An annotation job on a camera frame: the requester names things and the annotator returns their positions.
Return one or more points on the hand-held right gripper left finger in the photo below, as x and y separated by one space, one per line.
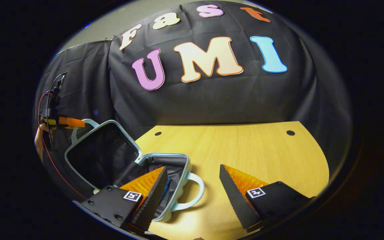
112 203

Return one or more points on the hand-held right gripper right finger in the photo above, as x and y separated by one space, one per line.
238 203

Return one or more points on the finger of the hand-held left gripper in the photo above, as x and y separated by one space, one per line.
72 122

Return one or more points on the light blue suitcase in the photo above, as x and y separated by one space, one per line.
102 153

